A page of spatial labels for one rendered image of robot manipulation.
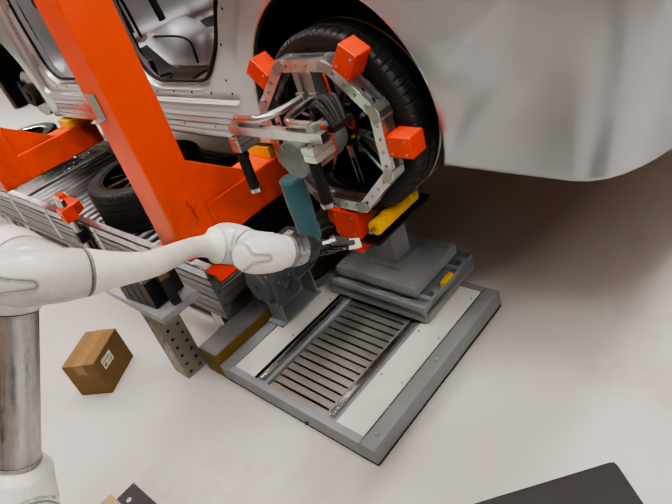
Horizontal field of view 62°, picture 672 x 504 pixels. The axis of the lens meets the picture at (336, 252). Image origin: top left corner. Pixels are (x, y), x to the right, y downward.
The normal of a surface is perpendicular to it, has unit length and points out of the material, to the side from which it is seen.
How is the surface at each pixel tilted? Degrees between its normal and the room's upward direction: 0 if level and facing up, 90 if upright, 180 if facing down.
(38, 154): 90
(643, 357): 0
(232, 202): 90
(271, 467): 0
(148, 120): 90
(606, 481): 0
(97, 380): 90
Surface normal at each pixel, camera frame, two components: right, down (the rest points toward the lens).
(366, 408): -0.26, -0.80
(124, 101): 0.73, 0.21
